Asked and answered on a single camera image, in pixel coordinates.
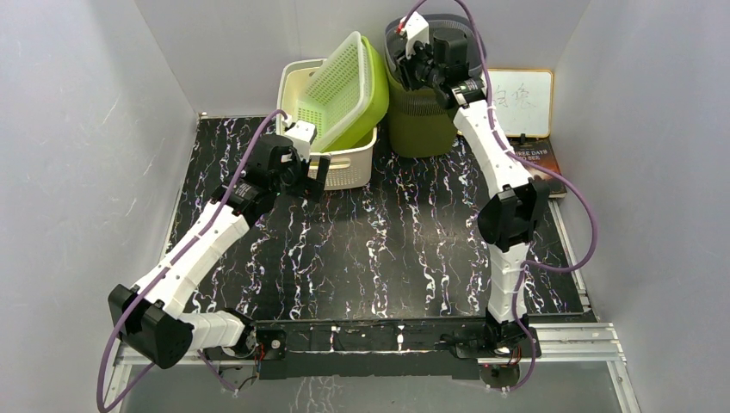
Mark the lime green plastic basin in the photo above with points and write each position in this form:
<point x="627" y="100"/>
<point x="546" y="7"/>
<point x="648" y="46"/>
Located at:
<point x="375" y="103"/>

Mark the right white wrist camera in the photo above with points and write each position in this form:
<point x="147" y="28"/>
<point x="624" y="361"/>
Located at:
<point x="415" y="28"/>

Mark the small whiteboard orange frame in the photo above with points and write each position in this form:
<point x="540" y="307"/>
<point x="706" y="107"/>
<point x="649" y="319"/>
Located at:
<point x="523" y="100"/>

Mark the pale green colander basket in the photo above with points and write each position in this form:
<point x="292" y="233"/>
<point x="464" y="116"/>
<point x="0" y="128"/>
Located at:
<point x="334" y="93"/>

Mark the grey slatted bin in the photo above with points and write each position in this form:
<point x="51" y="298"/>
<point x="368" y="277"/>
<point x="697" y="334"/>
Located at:
<point x="395" y="44"/>

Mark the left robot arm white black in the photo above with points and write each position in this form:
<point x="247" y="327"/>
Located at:
<point x="150" y="317"/>

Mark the cream perforated storage basket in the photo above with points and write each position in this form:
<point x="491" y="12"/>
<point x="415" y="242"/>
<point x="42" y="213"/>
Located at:
<point x="348" y="169"/>

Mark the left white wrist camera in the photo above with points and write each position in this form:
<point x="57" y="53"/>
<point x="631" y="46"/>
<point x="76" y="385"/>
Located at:
<point x="302" y="134"/>

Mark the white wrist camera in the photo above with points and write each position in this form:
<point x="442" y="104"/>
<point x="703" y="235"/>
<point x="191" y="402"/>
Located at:
<point x="415" y="28"/>
<point x="302" y="134"/>

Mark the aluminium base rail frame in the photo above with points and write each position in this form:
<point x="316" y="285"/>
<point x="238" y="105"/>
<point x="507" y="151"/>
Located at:
<point x="411" y="347"/>

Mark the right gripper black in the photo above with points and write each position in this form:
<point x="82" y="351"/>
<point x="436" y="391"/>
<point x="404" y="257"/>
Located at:
<point x="405" y="65"/>

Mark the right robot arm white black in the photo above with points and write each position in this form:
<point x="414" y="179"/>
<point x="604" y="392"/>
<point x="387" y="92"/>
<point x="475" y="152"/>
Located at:
<point x="517" y="200"/>

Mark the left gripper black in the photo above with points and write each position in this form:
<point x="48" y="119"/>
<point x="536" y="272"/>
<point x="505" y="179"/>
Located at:
<point x="310" y="188"/>

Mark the dark book three days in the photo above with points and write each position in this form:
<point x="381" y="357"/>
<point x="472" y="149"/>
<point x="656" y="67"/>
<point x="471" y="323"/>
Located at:
<point x="540" y="151"/>

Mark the olive green slatted bin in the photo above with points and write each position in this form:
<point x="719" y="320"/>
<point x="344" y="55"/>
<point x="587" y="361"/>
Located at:
<point x="417" y="126"/>

